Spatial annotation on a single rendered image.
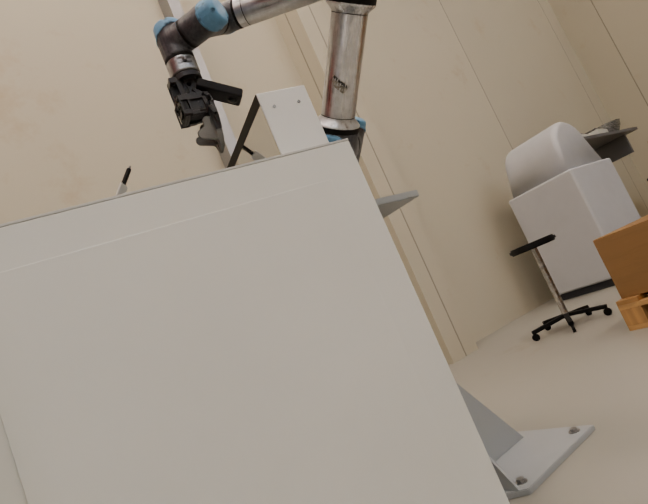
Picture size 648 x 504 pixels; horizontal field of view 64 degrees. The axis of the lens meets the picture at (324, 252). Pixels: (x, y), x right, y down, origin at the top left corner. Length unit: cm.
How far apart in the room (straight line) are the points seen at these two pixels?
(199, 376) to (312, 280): 20
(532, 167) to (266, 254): 419
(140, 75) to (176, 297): 310
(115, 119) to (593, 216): 353
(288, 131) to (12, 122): 258
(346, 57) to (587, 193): 355
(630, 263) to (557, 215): 200
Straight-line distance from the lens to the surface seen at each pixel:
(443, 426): 82
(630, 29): 844
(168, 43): 142
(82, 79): 360
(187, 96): 134
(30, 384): 70
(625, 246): 276
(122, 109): 355
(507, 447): 174
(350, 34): 128
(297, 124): 92
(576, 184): 459
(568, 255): 474
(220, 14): 138
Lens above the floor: 55
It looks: 8 degrees up
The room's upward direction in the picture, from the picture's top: 23 degrees counter-clockwise
